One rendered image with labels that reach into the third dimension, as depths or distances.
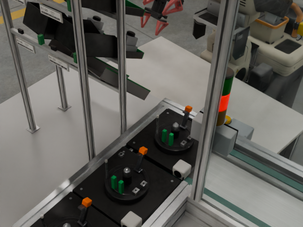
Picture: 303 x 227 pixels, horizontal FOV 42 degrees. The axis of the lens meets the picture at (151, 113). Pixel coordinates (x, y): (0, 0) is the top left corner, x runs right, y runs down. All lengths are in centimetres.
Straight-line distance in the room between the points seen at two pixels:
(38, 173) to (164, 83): 71
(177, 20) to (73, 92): 252
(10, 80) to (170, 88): 188
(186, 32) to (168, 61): 199
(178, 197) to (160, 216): 9
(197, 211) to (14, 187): 62
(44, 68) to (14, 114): 179
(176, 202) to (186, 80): 76
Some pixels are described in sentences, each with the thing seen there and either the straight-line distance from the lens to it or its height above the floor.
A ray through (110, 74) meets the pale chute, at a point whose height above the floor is 118.
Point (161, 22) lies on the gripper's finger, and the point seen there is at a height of 107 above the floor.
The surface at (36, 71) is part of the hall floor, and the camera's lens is 345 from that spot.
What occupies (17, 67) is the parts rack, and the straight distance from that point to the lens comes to 144.
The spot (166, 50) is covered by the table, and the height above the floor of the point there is 86.
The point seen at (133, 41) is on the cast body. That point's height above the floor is 125.
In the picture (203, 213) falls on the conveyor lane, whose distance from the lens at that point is 127.
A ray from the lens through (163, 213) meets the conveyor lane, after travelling 122.
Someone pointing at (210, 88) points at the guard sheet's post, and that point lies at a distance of 94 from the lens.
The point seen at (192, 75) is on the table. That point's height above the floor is 86.
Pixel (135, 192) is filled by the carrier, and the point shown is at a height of 100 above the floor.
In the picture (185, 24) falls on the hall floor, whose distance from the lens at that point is 408.
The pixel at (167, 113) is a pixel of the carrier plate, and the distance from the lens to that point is 149.
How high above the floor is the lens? 196
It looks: 42 degrees down
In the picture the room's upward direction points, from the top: 2 degrees clockwise
